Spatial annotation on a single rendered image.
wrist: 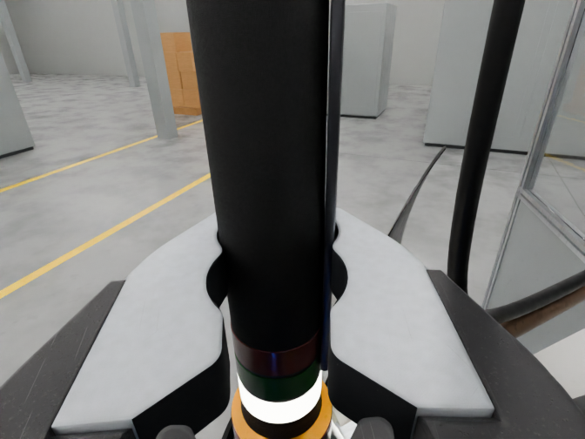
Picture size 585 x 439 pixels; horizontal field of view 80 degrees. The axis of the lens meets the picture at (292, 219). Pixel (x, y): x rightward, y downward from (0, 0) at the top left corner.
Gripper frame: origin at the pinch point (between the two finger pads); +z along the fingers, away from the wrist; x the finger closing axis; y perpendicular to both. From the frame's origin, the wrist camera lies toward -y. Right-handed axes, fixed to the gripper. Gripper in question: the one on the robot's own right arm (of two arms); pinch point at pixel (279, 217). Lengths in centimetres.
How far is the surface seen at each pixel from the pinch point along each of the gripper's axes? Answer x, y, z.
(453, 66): 228, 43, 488
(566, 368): 32.5, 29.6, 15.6
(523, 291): 88, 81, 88
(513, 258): 90, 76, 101
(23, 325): -162, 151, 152
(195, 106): -190, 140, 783
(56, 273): -172, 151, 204
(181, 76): -213, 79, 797
